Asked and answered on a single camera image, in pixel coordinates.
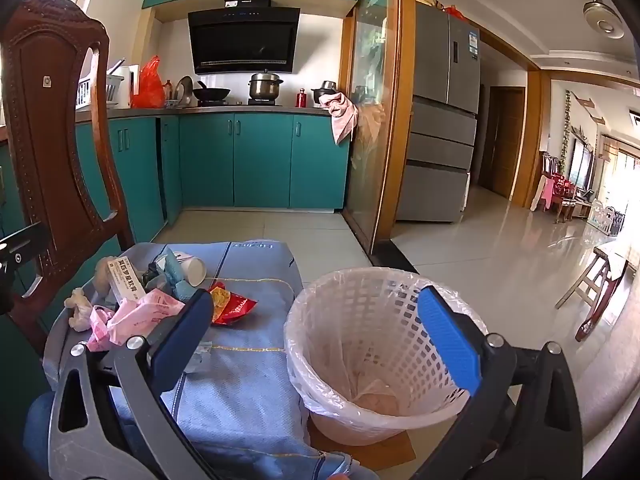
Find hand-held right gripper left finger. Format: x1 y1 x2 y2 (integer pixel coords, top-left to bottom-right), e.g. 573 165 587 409
47 287 221 480

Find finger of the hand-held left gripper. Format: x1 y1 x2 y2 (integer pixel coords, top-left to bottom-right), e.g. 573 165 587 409
0 222 52 313

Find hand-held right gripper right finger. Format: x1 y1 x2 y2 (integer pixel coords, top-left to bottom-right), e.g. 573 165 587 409
412 285 586 480

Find red snack packet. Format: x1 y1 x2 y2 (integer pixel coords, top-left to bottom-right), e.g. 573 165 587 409
207 281 258 326

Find white ointment box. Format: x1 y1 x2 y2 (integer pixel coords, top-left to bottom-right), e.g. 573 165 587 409
106 256 147 302

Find white plastic mesh waste basket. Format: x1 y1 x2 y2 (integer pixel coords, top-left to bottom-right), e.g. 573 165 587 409
284 267 488 447

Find small clear wrapper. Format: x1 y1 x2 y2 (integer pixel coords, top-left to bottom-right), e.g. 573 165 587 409
187 341 213 373

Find crumpled pink plastic wrapper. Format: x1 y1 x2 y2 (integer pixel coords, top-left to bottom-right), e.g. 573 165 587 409
86 287 188 353

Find crumpled teal wrapper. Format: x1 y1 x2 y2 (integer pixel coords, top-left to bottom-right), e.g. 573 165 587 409
155 250 201 303

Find white paper cup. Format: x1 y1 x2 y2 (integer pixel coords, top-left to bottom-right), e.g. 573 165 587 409
172 251 207 286

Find blue cloth cover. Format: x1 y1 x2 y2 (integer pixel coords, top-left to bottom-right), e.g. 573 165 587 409
22 240 381 480

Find crumpled white tissue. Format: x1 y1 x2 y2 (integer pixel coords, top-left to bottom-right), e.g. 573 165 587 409
64 287 101 333

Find carved brown wooden chair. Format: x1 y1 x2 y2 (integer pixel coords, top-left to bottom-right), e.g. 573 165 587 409
0 0 136 356

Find brown cardboard sheet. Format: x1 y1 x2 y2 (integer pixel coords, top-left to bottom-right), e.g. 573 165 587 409
306 417 417 461

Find wooden stool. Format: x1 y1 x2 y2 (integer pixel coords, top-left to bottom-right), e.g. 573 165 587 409
554 240 628 343

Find white dish rack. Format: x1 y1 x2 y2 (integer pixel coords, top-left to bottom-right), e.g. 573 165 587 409
75 74 126 109

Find red wooden chairs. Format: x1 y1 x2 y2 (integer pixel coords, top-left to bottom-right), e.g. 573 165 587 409
537 152 578 223

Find white kettle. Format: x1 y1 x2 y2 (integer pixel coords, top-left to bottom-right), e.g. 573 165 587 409
114 64 141 109

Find teal base cabinets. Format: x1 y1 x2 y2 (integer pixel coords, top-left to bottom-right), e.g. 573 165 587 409
0 110 351 356

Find brown wooden door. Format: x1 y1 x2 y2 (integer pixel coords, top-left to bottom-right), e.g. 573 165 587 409
477 85 527 201

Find grey refrigerator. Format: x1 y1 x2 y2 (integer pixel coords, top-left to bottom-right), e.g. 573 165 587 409
395 1 482 224

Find red plastic bag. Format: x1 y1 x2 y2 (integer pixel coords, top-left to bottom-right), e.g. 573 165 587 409
131 55 166 109

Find television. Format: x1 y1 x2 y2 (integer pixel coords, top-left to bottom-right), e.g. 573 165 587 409
570 137 596 193

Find steel pan lid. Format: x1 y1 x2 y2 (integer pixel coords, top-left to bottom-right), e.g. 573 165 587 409
174 75 195 107

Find wooden framed glass door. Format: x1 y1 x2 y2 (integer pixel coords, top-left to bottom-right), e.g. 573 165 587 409
339 0 416 256

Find green garland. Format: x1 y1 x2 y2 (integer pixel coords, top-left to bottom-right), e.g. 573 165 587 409
562 90 574 171

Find black wok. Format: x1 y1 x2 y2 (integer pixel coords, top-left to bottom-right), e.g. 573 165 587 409
191 80 232 103

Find pink cloth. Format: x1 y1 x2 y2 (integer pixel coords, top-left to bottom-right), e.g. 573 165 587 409
320 91 360 146

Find large steel pot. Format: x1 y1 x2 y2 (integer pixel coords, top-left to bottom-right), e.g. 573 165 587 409
248 70 284 102

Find small steel pot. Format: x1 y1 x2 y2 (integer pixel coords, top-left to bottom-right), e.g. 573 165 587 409
311 80 340 108

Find black range hood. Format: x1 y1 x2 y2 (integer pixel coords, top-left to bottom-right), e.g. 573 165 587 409
187 0 301 75

